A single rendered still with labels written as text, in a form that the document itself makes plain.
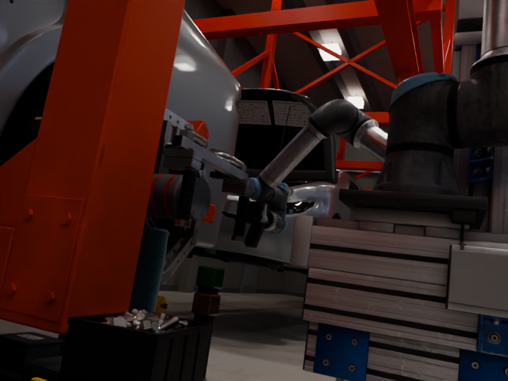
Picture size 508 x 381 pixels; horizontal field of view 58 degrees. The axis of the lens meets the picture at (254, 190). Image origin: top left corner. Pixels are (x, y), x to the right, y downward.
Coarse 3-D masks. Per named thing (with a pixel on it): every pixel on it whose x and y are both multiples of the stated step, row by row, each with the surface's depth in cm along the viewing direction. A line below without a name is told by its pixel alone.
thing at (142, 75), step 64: (128, 0) 83; (64, 64) 86; (128, 64) 83; (64, 128) 83; (128, 128) 84; (64, 192) 79; (128, 192) 85; (64, 256) 76; (128, 256) 86; (64, 320) 74
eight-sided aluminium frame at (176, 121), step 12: (180, 120) 151; (204, 168) 167; (180, 228) 166; (192, 228) 163; (180, 240) 163; (192, 240) 162; (168, 252) 157; (180, 252) 156; (168, 264) 151; (180, 264) 156; (168, 276) 150
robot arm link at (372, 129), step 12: (360, 120) 158; (372, 120) 158; (348, 132) 159; (360, 132) 157; (372, 132) 155; (384, 132) 155; (360, 144) 160; (372, 144) 154; (384, 144) 151; (384, 156) 151
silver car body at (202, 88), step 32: (0, 0) 118; (32, 0) 127; (64, 0) 136; (0, 32) 119; (32, 32) 127; (192, 32) 197; (0, 64) 117; (32, 64) 125; (192, 64) 196; (224, 64) 225; (0, 96) 117; (192, 96) 198; (224, 96) 223; (0, 128) 118; (224, 128) 225
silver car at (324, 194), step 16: (288, 112) 446; (336, 176) 526; (288, 192) 731; (304, 192) 402; (320, 192) 409; (336, 192) 436; (288, 208) 390; (304, 208) 395; (320, 208) 406; (336, 208) 436; (224, 224) 393; (288, 224) 387; (224, 240) 394; (272, 240) 384; (288, 240) 386; (192, 256) 507; (208, 256) 541; (224, 256) 623; (240, 256) 570; (256, 256) 448; (272, 256) 386; (288, 256) 387; (304, 272) 438
